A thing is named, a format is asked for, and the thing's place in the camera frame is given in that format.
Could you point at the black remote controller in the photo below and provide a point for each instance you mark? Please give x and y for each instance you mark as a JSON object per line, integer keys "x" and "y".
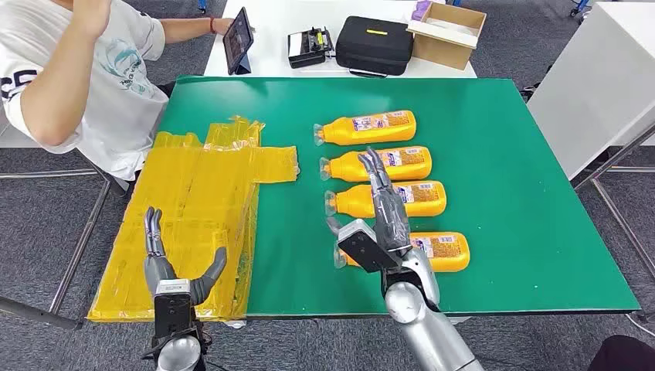
{"x": 309, "y": 48}

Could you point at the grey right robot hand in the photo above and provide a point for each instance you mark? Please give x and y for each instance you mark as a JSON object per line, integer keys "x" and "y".
{"x": 391, "y": 220}

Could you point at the black carrying case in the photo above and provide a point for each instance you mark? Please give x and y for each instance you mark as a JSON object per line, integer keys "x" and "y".
{"x": 373, "y": 48}

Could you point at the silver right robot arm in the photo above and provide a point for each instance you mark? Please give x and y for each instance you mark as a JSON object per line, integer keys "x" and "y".
{"x": 419, "y": 333}

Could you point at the black tablet on stand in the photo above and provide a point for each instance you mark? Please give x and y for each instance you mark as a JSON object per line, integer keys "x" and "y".
{"x": 238, "y": 41}

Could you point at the brown cardboard box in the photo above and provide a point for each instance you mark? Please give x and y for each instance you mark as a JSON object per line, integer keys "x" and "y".
{"x": 440, "y": 51}

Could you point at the yellow taped plastic sheet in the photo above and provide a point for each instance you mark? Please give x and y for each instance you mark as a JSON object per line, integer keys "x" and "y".
{"x": 169, "y": 205}

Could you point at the person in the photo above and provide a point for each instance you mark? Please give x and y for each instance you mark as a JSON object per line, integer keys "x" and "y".
{"x": 117, "y": 112}

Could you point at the person's right hand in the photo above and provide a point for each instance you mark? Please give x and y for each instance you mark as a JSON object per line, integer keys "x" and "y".
{"x": 92, "y": 15}

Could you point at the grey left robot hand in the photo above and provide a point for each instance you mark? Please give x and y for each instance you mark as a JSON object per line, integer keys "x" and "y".
{"x": 156, "y": 271}

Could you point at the black rounded object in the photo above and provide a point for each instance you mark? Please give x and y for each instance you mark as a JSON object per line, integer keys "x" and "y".
{"x": 624, "y": 356}

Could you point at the white table support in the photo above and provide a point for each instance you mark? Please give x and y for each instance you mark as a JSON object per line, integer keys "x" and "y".
{"x": 458, "y": 320}
{"x": 235, "y": 323}

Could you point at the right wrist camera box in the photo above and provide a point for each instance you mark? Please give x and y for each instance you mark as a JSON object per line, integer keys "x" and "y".
{"x": 366, "y": 248}

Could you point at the white cabinet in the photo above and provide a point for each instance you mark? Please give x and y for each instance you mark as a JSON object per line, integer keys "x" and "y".
{"x": 599, "y": 77}

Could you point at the person's left hand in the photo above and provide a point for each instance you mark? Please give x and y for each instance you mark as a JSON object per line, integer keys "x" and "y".
{"x": 223, "y": 25}

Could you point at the grey metal table frame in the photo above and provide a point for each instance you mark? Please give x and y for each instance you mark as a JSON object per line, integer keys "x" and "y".
{"x": 634, "y": 145}

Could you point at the grey metal tube frame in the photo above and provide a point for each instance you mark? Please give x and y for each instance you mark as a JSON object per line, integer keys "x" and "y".
{"x": 30, "y": 311}

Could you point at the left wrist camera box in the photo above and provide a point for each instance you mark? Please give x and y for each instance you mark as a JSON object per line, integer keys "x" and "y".
{"x": 173, "y": 312}

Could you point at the orange detergent bottle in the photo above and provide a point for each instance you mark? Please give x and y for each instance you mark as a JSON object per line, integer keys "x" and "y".
{"x": 353, "y": 202}
{"x": 450, "y": 258}
{"x": 358, "y": 135}
{"x": 348, "y": 169}

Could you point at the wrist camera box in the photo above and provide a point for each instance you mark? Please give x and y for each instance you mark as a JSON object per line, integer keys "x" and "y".
{"x": 366, "y": 248}
{"x": 173, "y": 312}

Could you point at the purple packet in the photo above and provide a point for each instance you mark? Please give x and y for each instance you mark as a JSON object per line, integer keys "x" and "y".
{"x": 420, "y": 10}

